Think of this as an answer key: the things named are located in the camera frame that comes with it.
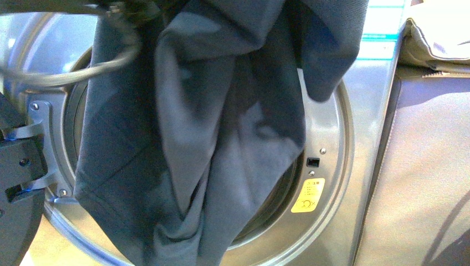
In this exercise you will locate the dark washing machine door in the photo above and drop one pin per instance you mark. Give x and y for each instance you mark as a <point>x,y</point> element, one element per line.
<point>21,208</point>

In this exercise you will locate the grey front-load washing machine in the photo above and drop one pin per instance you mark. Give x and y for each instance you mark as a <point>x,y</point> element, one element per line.
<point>343,136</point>

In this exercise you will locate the beige folded cloth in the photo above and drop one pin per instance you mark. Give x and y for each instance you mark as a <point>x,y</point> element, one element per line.
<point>436,36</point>

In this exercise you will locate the orange warning sticker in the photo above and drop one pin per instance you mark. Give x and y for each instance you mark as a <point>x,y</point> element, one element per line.
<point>309,195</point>

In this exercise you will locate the dark blue garment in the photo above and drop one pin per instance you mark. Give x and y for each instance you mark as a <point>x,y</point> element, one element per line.
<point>181,148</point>

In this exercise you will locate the blue white energy label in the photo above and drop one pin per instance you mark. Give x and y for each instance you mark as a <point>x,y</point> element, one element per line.
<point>383,25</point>

